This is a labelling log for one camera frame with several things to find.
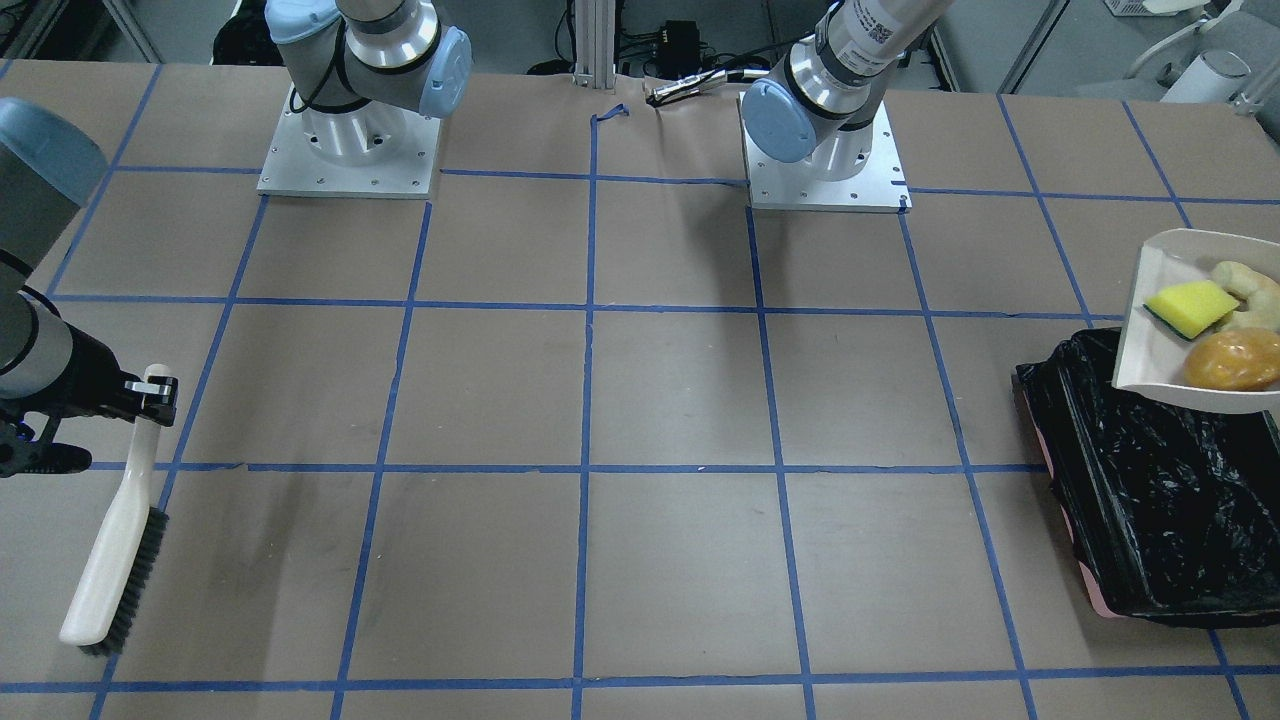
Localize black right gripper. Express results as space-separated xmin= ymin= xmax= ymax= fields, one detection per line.
xmin=1 ymin=325 xmax=180 ymax=477

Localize cream hand brush black bristles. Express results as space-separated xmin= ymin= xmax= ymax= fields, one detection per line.
xmin=59 ymin=364 xmax=175 ymax=656

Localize cream plastic dustpan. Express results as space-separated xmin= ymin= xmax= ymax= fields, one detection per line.
xmin=1112 ymin=229 xmax=1280 ymax=416

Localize yellow green sponge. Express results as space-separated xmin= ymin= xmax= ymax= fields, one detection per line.
xmin=1143 ymin=279 xmax=1240 ymax=341

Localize brown potato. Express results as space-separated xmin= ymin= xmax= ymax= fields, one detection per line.
xmin=1181 ymin=327 xmax=1279 ymax=392

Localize pale curved melon slice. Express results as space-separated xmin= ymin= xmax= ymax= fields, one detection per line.
xmin=1210 ymin=261 xmax=1279 ymax=332

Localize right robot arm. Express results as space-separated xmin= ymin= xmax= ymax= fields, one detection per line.
xmin=1 ymin=1 xmax=472 ymax=477

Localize bin with black liner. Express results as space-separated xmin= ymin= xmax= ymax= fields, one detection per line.
xmin=1012 ymin=328 xmax=1279 ymax=629

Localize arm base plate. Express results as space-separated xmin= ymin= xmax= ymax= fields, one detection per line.
xmin=742 ymin=104 xmax=913 ymax=214
xmin=257 ymin=87 xmax=443 ymax=200

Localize aluminium frame post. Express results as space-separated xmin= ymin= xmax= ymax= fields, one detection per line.
xmin=570 ymin=0 xmax=620 ymax=94

